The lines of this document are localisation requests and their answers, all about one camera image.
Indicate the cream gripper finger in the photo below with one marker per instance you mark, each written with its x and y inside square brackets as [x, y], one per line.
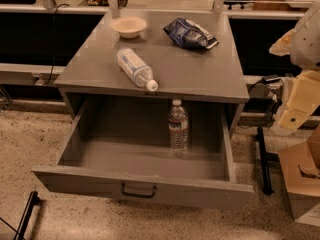
[304, 99]
[282, 46]

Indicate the clear water bottle red label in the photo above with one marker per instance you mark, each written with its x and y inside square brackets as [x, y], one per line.
[178, 123]

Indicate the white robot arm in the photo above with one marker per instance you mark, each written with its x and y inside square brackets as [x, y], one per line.
[302, 44]

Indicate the grey cabinet with counter top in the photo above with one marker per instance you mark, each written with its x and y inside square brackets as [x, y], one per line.
[213, 75]

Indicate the water bottle white blue label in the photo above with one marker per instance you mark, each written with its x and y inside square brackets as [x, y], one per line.
[136, 69]

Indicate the grey open top drawer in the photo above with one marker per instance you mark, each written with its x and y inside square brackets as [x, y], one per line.
[115, 140]

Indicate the brown cardboard box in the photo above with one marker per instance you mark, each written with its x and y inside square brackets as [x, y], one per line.
[300, 166]

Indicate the black stand leg right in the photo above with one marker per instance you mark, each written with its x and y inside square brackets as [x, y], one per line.
[267, 186]

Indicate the black stand leg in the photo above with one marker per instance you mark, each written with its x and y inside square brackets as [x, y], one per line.
[267, 186]
[31, 202]

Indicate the blue chip bag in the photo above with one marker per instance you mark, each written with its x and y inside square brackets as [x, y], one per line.
[189, 35]

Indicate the white paper bowl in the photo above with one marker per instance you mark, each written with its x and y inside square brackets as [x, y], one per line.
[128, 27]

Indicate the black stand leg left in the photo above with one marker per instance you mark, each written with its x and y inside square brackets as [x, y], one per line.
[31, 202]

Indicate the black power adapter with cables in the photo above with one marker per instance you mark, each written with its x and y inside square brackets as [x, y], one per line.
[266, 98]

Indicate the black drawer handle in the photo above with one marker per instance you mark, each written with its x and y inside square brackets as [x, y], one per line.
[135, 192]

